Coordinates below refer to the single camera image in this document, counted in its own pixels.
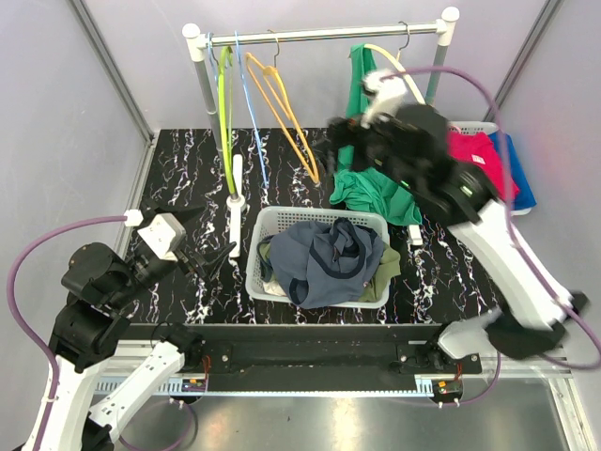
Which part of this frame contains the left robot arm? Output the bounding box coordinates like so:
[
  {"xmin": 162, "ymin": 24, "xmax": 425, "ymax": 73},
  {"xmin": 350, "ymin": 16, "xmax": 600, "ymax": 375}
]
[{"xmin": 7, "ymin": 200, "xmax": 237, "ymax": 450}]

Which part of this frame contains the white side basket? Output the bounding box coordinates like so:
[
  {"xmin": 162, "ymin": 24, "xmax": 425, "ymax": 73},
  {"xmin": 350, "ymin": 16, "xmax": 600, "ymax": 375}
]
[{"xmin": 448, "ymin": 121, "xmax": 527, "ymax": 217}]

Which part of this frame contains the white plastic basket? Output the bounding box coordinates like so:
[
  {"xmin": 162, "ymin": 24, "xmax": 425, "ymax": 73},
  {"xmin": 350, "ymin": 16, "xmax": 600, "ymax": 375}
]
[{"xmin": 245, "ymin": 206, "xmax": 390, "ymax": 309}]

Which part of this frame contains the lime green hanger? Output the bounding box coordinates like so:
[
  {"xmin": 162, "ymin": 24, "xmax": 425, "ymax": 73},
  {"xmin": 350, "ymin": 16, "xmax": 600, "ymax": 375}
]
[{"xmin": 217, "ymin": 46, "xmax": 238, "ymax": 197}]

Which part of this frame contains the pink folded shirt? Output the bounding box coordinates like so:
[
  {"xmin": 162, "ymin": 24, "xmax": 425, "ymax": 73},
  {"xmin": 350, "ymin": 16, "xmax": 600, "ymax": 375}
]
[{"xmin": 447, "ymin": 131, "xmax": 506, "ymax": 200}]

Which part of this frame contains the blue folded shirt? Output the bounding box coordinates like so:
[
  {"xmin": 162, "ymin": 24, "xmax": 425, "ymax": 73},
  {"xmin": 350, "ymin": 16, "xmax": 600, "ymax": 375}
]
[{"xmin": 488, "ymin": 132, "xmax": 537, "ymax": 216}]

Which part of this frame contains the light blue wire hanger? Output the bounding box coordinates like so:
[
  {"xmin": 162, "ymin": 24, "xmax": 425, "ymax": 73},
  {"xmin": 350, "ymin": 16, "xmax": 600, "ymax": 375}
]
[{"xmin": 207, "ymin": 32, "xmax": 221, "ymax": 145}]

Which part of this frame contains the yellow plastic hanger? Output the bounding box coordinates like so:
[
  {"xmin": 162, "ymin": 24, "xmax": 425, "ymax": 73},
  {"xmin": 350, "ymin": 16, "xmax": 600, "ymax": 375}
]
[{"xmin": 244, "ymin": 30, "xmax": 321, "ymax": 186}]

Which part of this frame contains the white camisole top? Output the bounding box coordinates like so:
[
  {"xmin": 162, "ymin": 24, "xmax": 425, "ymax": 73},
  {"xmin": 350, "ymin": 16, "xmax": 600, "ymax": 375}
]
[{"xmin": 263, "ymin": 280, "xmax": 286, "ymax": 297}]

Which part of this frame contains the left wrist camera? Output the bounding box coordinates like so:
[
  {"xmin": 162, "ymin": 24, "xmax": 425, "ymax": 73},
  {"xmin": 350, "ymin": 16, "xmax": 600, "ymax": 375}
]
[{"xmin": 137, "ymin": 213, "xmax": 186, "ymax": 262}]

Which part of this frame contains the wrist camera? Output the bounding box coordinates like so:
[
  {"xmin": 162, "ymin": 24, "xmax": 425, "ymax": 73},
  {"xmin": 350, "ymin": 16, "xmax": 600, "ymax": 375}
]
[
  {"xmin": 361, "ymin": 70, "xmax": 408, "ymax": 129},
  {"xmin": 137, "ymin": 213, "xmax": 186, "ymax": 262}
]

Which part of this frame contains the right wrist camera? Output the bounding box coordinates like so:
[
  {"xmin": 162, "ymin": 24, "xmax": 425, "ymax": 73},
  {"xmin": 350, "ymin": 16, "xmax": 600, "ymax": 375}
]
[{"xmin": 361, "ymin": 70, "xmax": 408, "ymax": 129}]

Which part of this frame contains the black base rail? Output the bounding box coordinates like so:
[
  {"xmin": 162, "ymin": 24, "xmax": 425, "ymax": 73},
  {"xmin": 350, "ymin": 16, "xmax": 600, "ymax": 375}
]
[{"xmin": 112, "ymin": 322, "xmax": 485, "ymax": 398}]

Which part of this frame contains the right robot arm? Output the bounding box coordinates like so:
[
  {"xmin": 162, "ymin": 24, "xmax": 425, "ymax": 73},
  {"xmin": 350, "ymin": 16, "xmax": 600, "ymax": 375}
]
[{"xmin": 318, "ymin": 104, "xmax": 589, "ymax": 373}]

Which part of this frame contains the olive green tank top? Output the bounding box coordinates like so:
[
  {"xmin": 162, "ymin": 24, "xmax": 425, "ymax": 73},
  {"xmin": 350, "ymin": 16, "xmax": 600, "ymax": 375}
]
[{"xmin": 257, "ymin": 236, "xmax": 401, "ymax": 303}]

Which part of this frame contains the cream white hanger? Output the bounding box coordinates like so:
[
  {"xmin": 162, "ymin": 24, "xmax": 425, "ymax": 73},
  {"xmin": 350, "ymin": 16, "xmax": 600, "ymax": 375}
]
[{"xmin": 363, "ymin": 32, "xmax": 425, "ymax": 104}]

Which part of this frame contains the navy blue tank top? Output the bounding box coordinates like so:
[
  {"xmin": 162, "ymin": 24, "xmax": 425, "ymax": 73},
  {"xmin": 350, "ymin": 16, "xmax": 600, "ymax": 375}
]
[{"xmin": 269, "ymin": 218, "xmax": 384, "ymax": 309}]

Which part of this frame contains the white clothes rack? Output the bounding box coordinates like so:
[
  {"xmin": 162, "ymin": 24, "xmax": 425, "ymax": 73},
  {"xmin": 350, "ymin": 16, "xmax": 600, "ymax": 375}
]
[{"xmin": 182, "ymin": 7, "xmax": 460, "ymax": 259}]

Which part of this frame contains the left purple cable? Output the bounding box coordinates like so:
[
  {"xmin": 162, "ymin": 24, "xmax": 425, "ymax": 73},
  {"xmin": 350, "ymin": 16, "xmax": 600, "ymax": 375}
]
[{"xmin": 7, "ymin": 213, "xmax": 196, "ymax": 451}]

